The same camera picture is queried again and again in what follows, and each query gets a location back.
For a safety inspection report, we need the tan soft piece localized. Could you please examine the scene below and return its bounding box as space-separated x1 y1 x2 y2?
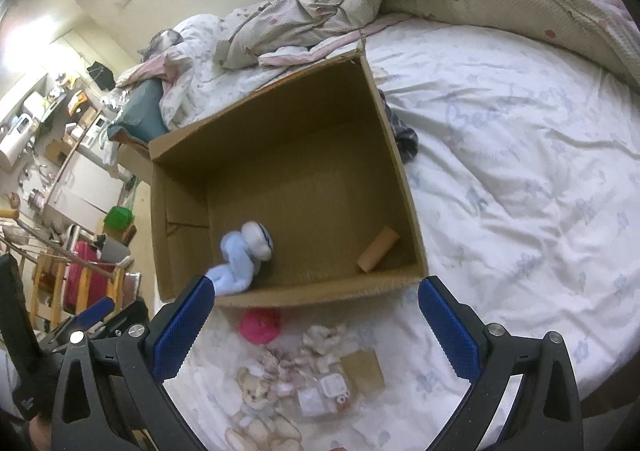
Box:
341 349 385 397

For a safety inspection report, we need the grey pink scrunchie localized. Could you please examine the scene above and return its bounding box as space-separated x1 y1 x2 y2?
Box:
255 348 304 398

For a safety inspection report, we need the beige satin scrunchie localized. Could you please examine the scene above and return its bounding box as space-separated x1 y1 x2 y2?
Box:
294 323 359 375

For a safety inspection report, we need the white plastic packet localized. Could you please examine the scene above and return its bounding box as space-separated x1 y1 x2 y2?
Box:
297 387 337 419

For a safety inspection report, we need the magenta suitcase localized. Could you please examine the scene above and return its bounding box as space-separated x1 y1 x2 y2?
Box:
63 239 120 315

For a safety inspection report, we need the wooden chair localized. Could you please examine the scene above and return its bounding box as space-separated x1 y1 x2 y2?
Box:
26 252 125 332

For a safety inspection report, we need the pink plush duck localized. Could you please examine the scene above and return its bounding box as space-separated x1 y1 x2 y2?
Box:
238 308 281 345

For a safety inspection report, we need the light blue plush toy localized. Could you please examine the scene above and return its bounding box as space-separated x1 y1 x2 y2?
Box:
205 222 273 296

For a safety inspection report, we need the green bucket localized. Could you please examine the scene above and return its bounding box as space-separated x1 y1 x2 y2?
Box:
103 206 134 231

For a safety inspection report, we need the small white case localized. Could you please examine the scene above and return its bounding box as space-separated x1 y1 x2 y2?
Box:
319 373 350 402

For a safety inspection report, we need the white cabinet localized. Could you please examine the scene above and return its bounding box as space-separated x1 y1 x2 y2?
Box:
42 152 125 231

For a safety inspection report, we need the white floral bed sheet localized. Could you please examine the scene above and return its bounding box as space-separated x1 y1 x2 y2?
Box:
165 19 639 450

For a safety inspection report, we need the white appliance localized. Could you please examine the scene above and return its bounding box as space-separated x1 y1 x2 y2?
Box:
0 113 35 173

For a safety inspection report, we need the dark striped cloth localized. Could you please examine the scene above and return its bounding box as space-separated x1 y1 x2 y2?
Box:
378 90 419 164

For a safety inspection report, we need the teal pillow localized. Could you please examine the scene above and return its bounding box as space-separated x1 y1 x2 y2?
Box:
107 78 168 149

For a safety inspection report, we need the brown cardboard box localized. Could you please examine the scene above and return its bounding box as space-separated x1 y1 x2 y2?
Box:
150 48 427 308

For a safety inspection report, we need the white pink comforter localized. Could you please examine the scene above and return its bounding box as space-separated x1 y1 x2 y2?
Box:
116 14 285 130

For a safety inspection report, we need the beige patterned quilt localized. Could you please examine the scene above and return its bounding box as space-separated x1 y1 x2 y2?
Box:
215 0 639 87

